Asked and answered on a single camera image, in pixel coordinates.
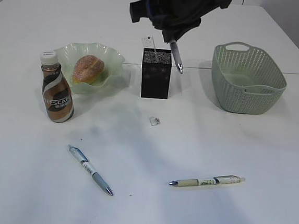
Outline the Nescafe coffee bottle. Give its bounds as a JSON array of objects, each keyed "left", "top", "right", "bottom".
[{"left": 40, "top": 51, "right": 74, "bottom": 123}]

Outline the green woven plastic basket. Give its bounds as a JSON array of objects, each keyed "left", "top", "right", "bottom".
[{"left": 211, "top": 42, "right": 286, "bottom": 115}]

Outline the clear plastic ruler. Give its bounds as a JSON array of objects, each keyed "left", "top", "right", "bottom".
[{"left": 141, "top": 35, "right": 159, "bottom": 63}]

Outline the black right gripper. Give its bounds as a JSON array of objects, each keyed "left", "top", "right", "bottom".
[{"left": 129, "top": 0, "right": 232, "bottom": 43}]

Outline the small torn paper bit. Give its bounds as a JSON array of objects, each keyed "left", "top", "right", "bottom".
[{"left": 149, "top": 116, "right": 161, "bottom": 126}]

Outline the sugared bread roll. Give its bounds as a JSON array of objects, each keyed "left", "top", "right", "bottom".
[{"left": 72, "top": 55, "right": 105, "bottom": 84}]

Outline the black mesh pen holder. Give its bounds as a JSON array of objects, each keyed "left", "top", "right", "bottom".
[{"left": 140, "top": 48, "right": 172, "bottom": 99}]

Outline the blue grey ballpoint pen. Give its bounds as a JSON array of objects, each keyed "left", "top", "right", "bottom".
[{"left": 68, "top": 145, "right": 114, "bottom": 196}]

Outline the cream ballpoint pen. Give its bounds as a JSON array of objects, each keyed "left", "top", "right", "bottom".
[{"left": 169, "top": 175, "right": 245, "bottom": 187}]

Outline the green ruffled glass plate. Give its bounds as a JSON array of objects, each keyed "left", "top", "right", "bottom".
[{"left": 55, "top": 43, "right": 125, "bottom": 95}]

